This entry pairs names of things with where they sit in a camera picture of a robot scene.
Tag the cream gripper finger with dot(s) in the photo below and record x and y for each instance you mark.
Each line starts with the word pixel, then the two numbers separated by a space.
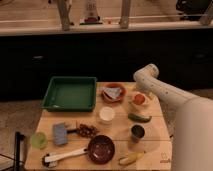
pixel 135 100
pixel 148 97

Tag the red orange apple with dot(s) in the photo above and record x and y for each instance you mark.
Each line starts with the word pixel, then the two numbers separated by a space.
pixel 142 98

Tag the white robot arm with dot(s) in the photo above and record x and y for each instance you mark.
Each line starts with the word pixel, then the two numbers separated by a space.
pixel 192 148

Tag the white paper cup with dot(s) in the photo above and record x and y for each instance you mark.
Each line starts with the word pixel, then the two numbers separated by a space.
pixel 106 115

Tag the metal cup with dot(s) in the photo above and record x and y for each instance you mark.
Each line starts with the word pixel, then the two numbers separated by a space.
pixel 137 133

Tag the light green plastic cup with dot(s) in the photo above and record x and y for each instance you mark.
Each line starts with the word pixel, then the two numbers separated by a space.
pixel 38 140

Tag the green pepper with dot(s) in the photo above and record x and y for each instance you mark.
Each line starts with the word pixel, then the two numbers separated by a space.
pixel 140 119

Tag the orange bowl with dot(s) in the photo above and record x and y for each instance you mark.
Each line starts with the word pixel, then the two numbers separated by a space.
pixel 113 85

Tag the grey cloth in bowl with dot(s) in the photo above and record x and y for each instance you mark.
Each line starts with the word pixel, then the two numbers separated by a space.
pixel 113 92

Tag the yellow corn cob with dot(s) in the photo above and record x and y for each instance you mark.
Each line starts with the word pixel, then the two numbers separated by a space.
pixel 130 158

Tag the dark red frying pan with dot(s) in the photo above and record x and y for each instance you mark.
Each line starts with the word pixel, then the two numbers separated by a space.
pixel 100 150

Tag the green plastic tray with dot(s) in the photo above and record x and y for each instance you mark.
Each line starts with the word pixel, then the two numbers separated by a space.
pixel 70 94

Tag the blue grey sponge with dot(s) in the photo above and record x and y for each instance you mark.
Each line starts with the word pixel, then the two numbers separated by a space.
pixel 60 134

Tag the wooden shelf beam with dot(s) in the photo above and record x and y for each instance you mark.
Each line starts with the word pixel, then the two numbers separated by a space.
pixel 45 27

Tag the black stand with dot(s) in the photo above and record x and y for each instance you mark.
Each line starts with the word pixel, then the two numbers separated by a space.
pixel 19 139

